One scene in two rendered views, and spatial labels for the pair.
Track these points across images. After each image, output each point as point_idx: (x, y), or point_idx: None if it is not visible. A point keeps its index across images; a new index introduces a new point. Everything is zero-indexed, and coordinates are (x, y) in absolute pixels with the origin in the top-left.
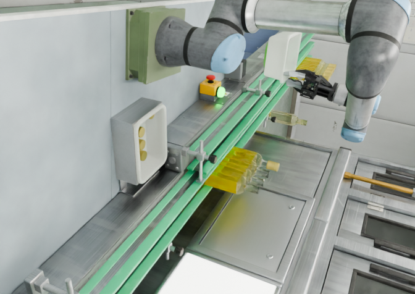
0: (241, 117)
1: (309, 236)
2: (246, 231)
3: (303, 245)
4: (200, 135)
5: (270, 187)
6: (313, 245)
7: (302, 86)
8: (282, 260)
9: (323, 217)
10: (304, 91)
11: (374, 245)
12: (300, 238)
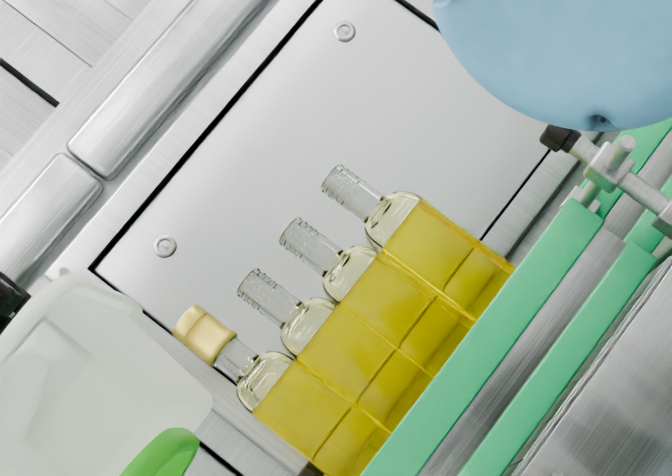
0: None
1: (171, 90)
2: (384, 155)
3: (207, 63)
4: (571, 390)
5: (204, 380)
6: (176, 50)
7: (0, 294)
8: None
9: (64, 174)
10: (3, 282)
11: None
12: (208, 82)
